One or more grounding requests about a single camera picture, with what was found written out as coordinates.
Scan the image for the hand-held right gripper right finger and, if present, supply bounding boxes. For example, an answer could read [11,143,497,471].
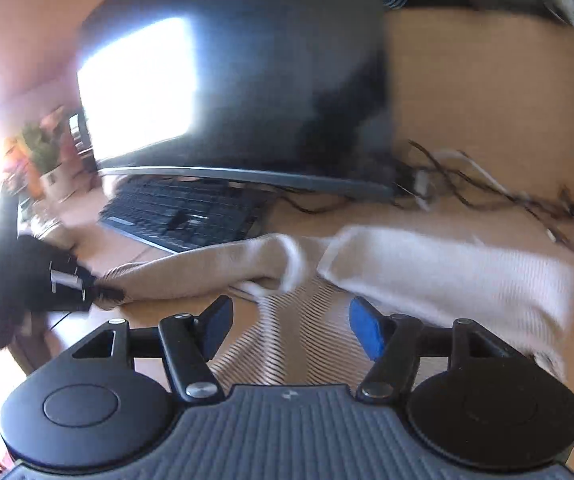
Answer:
[349,297,510,404]

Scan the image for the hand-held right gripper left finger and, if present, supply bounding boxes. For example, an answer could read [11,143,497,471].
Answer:
[69,296,234,404]

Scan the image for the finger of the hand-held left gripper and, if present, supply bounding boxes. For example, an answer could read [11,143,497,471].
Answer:
[91,284,128,310]

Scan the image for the white black striped shirt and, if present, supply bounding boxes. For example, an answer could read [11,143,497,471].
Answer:
[207,280,370,392]

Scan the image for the cream ribbed knit garment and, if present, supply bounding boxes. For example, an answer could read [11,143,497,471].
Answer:
[92,225,574,383]

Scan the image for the black keyboard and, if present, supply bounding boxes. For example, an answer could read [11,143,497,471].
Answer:
[98,177,274,255]

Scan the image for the potted green plant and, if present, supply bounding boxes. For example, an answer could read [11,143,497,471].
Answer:
[19,120,68,203]

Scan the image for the curved computer monitor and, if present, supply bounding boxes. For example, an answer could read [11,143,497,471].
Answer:
[76,0,402,200]

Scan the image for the black keyboard cable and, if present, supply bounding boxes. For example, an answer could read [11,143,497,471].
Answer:
[274,192,352,215]

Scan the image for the thin white cable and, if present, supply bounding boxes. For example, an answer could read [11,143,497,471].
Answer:
[434,149,520,197]

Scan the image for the black cable bundle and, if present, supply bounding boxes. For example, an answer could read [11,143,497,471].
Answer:
[406,139,574,261]

